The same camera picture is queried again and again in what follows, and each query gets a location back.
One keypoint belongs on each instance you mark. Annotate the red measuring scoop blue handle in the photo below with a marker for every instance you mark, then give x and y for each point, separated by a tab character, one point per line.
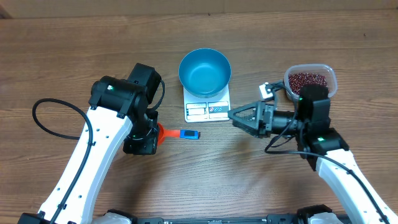
176	133

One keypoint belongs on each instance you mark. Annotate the clear plastic food container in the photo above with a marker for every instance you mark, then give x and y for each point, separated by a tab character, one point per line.
321	69

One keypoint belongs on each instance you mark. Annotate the white digital kitchen scale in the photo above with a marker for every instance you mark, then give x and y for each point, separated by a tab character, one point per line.
200	110

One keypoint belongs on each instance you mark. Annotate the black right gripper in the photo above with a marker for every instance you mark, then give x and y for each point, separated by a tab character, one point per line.
264	124

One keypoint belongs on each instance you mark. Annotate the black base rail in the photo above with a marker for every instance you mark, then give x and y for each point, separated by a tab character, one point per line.
312	214

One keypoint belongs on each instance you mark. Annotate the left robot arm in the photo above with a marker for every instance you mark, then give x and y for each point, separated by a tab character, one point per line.
119	116

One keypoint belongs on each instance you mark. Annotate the red beans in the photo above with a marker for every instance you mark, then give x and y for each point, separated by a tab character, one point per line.
298	80

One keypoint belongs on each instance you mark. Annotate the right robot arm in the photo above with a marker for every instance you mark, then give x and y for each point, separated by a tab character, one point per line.
306	132

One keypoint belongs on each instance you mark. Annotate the blue plastic bowl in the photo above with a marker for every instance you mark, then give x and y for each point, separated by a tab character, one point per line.
204	72

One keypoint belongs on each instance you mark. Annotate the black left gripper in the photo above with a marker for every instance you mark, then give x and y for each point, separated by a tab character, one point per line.
148	148

